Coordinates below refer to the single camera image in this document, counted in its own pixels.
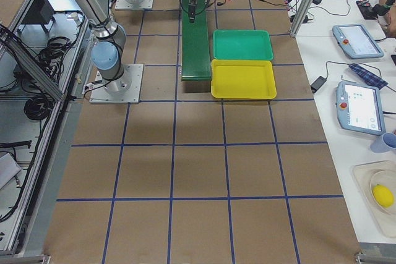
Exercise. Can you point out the green plastic tray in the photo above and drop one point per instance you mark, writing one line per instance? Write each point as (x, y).
(242, 45)

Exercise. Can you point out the green conveyor belt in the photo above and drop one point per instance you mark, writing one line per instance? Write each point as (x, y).
(195, 61)

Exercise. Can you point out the yellow plastic tray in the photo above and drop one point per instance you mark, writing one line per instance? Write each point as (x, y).
(243, 79)

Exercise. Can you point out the black power adapter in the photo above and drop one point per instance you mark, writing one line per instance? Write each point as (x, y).
(317, 84)

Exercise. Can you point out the blue teach pendant far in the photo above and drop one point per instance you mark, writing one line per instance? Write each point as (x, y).
(356, 42)

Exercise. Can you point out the blue teach pendant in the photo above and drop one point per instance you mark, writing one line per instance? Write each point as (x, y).
(359, 108)
(356, 42)

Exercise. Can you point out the blue plaid cloth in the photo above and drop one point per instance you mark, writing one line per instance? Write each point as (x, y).
(368, 77)

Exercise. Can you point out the blue teach pendant near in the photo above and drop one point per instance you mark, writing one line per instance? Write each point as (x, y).
(359, 108)

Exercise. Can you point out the light blue mug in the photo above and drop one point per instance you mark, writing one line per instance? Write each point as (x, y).
(384, 143)

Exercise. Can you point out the beige tray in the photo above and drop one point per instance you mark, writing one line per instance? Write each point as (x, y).
(363, 174)

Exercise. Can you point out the white bowl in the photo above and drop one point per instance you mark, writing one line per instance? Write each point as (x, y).
(386, 178)

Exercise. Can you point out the yellow lemon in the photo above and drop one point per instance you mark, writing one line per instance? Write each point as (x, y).
(383, 196)

